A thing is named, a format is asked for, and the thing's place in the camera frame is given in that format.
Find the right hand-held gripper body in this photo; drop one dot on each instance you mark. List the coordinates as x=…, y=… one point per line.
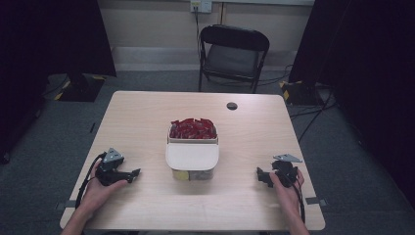
x=287, y=169

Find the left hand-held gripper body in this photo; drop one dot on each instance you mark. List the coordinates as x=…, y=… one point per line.
x=111, y=163

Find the person's right hand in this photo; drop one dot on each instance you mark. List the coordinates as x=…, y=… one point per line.
x=292, y=199

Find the person's left hand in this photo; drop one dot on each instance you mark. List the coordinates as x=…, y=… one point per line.
x=94, y=196

